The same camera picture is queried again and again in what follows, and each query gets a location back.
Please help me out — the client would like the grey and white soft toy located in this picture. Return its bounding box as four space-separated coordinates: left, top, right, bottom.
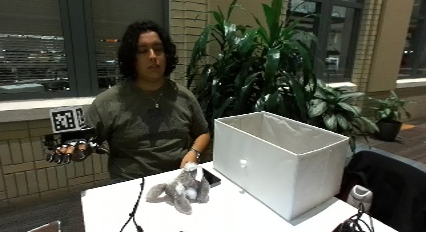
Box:
145 162 212 216

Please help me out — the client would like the black smartphone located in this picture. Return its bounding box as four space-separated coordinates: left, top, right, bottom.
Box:
201 167 223 189

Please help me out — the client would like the white cube with black markers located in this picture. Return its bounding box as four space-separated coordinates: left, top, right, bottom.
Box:
50 106 88 134

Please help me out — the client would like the the person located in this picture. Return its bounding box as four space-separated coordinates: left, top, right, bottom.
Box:
84 20 213 184

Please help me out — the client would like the white window ledge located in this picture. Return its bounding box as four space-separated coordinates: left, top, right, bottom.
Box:
0 96 98 124

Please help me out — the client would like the white fabric storage box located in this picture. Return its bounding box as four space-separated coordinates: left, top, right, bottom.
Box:
212 110 352 222

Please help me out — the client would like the grey flat device corner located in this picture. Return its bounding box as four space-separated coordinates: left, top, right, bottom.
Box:
27 220 63 232

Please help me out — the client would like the tall dark green plant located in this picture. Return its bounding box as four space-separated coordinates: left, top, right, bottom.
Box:
185 0 322 130

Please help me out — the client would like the variegated leafy plant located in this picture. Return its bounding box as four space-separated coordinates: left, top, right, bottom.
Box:
305 79 381 152

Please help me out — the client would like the white and grey device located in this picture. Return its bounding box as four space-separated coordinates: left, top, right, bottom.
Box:
346 184 374 213

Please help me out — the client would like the black plant pot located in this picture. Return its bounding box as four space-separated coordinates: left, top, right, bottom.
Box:
376 119 404 142

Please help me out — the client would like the small green potted plant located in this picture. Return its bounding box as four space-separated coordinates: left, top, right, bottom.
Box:
366 90 417 124

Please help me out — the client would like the pale window ledge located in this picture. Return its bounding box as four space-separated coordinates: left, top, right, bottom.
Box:
325 77 426 92

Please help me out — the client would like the thin black cable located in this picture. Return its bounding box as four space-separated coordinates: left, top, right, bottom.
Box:
119 176 147 232

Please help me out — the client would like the silver pendant necklace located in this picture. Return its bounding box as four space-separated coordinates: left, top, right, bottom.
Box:
143 90 167 110

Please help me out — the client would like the grey window frame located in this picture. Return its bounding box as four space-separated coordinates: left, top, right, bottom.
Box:
0 0 171 102

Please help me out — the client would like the bundle of black cables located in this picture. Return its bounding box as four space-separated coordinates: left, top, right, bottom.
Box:
330 203 377 232

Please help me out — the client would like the dark window frame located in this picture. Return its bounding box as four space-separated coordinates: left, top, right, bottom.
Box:
287 0 368 84

